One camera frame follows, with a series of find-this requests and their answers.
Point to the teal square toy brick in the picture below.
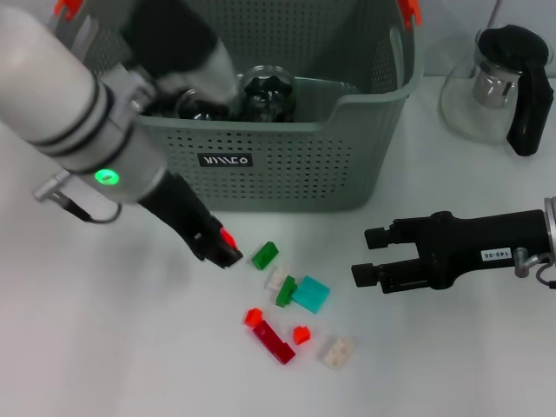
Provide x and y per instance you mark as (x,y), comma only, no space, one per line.
(310,295)

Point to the translucent white toy brick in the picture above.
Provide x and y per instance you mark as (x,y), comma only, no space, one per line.
(336,352)

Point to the bright red long brick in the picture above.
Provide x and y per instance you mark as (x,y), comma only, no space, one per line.
(228,238)

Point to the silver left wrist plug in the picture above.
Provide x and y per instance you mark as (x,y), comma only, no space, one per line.
(50,187)

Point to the glass jar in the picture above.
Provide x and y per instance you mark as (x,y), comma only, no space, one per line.
(267,95)
(202,110)

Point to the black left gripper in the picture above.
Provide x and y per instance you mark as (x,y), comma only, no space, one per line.
(178,208)

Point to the green toy brick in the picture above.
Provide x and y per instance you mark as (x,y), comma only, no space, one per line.
(286,293)
(265,255)

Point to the small white toy brick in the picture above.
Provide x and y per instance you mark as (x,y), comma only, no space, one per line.
(277,280)

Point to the dark red long brick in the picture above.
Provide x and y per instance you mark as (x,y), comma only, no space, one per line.
(276,343)

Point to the grey perforated plastic storage bin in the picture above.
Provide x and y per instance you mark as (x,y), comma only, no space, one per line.
(326,174)

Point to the tiny red toy brick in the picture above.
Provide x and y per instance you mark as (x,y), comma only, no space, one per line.
(302,335)

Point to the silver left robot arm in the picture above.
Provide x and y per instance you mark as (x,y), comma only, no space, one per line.
(56,100)

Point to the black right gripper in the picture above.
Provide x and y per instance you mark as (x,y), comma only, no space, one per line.
(473,247)

